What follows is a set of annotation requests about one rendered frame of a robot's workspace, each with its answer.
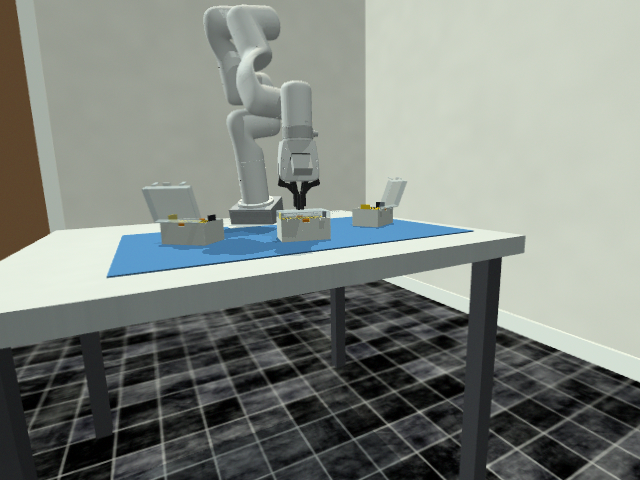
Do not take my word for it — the blue bench mat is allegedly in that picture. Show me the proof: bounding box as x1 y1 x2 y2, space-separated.
107 217 474 278

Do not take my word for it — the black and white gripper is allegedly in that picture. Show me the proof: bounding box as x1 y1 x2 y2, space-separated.
278 138 320 210

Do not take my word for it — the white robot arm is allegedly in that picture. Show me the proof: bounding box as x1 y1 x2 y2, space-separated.
204 5 318 209

